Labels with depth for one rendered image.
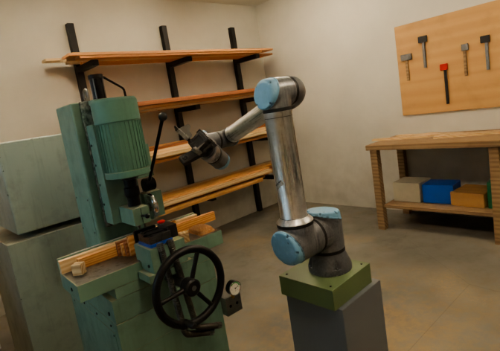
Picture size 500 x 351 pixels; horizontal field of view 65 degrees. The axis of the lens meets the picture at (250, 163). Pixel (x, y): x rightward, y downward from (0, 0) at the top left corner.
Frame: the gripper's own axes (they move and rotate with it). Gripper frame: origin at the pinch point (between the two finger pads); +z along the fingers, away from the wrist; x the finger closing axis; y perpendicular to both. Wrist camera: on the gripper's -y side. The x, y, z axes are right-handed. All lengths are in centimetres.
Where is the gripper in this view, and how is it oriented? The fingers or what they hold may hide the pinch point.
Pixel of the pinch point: (181, 137)
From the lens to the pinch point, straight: 166.8
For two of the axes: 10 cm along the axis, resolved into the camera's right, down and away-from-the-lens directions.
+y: 7.2, -6.9, -0.5
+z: -3.6, -3.1, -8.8
